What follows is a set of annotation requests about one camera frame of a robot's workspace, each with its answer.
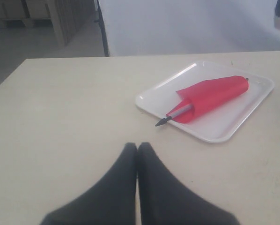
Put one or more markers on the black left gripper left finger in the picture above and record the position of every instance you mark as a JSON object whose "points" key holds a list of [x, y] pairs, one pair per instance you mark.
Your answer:
{"points": [[111, 201]]}

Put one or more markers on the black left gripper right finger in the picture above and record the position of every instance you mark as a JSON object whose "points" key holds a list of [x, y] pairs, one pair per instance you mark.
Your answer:
{"points": [[164, 200]]}

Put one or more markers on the red flag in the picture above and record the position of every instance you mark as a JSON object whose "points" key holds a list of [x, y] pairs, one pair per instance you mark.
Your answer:
{"points": [[204, 97]]}

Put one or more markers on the white rectangular plastic tray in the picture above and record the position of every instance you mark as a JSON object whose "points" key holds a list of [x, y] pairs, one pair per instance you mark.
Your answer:
{"points": [[218, 125]]}

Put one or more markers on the white backdrop cloth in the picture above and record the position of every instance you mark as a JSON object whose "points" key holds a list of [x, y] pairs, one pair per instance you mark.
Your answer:
{"points": [[156, 27]]}

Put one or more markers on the black backdrop stand pole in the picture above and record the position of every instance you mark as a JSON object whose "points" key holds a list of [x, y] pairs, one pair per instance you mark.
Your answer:
{"points": [[101, 24]]}

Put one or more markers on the beige cabinet in background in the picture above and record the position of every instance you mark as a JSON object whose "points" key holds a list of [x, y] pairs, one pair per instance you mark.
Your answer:
{"points": [[66, 16]]}

